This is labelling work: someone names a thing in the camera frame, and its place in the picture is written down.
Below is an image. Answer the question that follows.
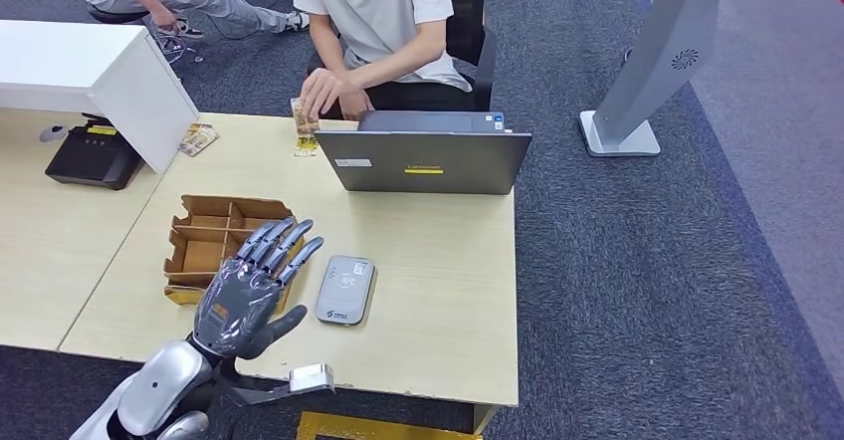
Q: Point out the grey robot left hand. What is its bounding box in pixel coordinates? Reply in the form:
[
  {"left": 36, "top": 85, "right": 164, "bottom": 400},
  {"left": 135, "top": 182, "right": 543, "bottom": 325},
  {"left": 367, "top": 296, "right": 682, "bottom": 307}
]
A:
[{"left": 192, "top": 217, "right": 325, "bottom": 361}]

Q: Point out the person's left hand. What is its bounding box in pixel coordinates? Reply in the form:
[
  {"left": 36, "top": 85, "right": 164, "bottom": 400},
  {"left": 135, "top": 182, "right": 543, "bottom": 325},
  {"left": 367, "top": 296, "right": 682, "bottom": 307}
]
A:
[{"left": 300, "top": 67, "right": 362, "bottom": 121}]

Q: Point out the person's right hand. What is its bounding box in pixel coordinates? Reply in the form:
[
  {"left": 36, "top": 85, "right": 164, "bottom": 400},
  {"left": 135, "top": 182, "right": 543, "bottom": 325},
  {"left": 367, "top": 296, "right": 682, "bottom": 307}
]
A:
[{"left": 339, "top": 87, "right": 375, "bottom": 121}]

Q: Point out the ID card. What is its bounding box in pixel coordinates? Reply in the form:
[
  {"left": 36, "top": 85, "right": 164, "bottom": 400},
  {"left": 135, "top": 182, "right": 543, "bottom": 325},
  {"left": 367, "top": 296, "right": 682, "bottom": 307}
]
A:
[{"left": 291, "top": 97, "right": 321, "bottom": 137}]

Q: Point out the wooden card organizer box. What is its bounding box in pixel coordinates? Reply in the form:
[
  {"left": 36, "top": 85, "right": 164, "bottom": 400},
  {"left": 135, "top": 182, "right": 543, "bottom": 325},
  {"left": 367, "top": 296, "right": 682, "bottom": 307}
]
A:
[{"left": 163, "top": 194, "right": 305, "bottom": 317}]

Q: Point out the person at desk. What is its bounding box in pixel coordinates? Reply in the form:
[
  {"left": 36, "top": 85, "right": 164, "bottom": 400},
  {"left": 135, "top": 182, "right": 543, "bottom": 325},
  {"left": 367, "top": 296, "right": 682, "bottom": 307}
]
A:
[{"left": 292, "top": 0, "right": 476, "bottom": 121}]

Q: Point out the grey card reader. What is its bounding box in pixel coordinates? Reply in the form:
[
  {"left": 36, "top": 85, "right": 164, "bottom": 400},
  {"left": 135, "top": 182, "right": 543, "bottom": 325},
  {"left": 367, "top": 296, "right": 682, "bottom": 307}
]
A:
[{"left": 314, "top": 255, "right": 376, "bottom": 327}]

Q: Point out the patterned yellow card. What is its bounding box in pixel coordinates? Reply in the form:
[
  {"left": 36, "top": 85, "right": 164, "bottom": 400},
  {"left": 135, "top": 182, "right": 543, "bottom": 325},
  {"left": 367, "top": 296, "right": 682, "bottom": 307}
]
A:
[{"left": 177, "top": 122, "right": 220, "bottom": 158}]

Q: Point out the grey laptop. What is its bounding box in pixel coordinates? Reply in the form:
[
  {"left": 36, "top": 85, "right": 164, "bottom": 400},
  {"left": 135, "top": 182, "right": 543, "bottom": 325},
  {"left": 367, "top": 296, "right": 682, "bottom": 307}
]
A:
[{"left": 314, "top": 110, "right": 533, "bottom": 196}]

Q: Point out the black office chair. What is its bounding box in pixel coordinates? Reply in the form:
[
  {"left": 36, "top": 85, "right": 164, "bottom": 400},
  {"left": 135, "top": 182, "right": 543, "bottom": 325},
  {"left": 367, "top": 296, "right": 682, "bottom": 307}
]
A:
[{"left": 306, "top": 0, "right": 497, "bottom": 112}]

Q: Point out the yellow box under desk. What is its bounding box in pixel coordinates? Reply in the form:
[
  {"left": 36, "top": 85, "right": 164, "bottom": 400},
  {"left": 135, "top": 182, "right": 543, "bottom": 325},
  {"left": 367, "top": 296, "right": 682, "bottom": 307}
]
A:
[{"left": 297, "top": 411, "right": 483, "bottom": 440}]

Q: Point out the black payment terminal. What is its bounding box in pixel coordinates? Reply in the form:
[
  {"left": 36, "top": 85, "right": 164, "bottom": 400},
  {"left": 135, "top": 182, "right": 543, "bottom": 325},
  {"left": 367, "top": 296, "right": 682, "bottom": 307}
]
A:
[{"left": 44, "top": 113, "right": 145, "bottom": 192}]

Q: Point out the black stool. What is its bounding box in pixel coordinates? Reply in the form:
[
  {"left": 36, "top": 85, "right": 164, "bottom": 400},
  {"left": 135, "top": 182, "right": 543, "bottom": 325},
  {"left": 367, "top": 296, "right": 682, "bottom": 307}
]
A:
[{"left": 87, "top": 4, "right": 151, "bottom": 25}]

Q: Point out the white desk riser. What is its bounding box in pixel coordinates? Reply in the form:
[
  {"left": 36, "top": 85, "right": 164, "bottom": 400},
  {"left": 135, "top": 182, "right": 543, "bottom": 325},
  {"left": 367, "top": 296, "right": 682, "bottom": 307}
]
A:
[{"left": 0, "top": 19, "right": 200, "bottom": 174}]

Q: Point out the grey kiosk stand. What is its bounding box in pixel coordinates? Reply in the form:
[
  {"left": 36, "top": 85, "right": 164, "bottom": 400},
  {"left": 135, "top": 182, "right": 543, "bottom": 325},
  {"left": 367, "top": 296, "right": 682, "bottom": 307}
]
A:
[{"left": 579, "top": 0, "right": 727, "bottom": 158}]

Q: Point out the tangled thin cable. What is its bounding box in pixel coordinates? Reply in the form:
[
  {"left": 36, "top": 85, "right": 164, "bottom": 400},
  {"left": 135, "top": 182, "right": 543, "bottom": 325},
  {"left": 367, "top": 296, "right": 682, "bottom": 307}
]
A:
[{"left": 155, "top": 31, "right": 206, "bottom": 66}]

